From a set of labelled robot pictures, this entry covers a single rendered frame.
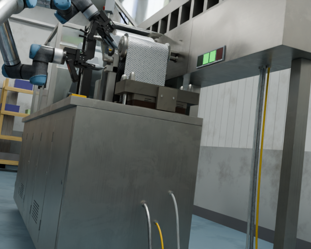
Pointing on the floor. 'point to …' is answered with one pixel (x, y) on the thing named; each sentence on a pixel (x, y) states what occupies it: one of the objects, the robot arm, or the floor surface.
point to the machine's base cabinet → (106, 180)
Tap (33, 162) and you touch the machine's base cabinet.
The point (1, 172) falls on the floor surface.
